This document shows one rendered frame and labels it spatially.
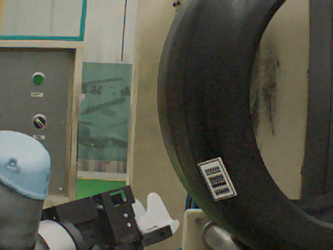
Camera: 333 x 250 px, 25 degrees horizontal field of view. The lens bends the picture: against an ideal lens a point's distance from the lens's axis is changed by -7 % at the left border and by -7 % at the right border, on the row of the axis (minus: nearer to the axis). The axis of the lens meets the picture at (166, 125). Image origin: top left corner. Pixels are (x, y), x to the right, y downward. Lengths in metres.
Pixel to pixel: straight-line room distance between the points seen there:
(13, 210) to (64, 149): 1.14
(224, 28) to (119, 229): 0.35
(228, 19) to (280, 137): 0.47
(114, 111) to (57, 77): 8.41
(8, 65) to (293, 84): 0.70
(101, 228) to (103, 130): 9.37
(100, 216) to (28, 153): 0.20
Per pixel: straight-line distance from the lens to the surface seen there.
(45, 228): 0.85
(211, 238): 1.45
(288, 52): 1.54
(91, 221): 0.92
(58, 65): 1.87
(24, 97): 1.87
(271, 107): 1.53
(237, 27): 1.11
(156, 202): 0.99
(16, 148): 0.74
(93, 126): 10.27
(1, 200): 0.74
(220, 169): 1.12
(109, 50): 10.34
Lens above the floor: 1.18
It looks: 3 degrees down
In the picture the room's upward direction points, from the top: 3 degrees clockwise
